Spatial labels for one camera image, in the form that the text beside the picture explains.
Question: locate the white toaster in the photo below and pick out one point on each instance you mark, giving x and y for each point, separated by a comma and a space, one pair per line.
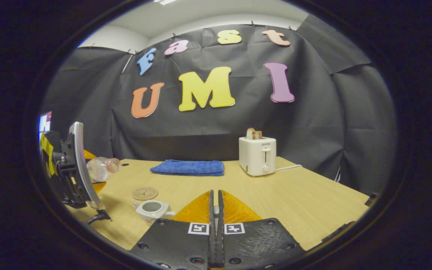
257, 157

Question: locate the blue towel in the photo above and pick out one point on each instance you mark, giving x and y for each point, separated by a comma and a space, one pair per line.
189, 167

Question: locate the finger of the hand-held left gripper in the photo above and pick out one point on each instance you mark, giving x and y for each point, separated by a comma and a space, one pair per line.
89, 155
99, 186

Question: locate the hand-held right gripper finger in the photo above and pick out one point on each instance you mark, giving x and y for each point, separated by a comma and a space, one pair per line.
220, 240
212, 232

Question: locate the white teacup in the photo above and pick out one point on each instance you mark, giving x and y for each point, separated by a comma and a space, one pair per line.
156, 215

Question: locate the black backdrop cloth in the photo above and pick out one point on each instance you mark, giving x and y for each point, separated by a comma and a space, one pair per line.
201, 131

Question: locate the round brown coaster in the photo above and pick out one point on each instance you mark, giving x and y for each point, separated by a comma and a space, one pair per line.
145, 193

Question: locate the clear plastic water bottle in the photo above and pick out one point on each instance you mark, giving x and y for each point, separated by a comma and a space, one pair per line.
99, 168

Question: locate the bread slice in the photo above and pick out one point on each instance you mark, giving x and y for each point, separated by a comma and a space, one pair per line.
252, 134

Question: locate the computer monitor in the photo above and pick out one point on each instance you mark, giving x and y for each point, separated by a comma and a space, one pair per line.
44, 122

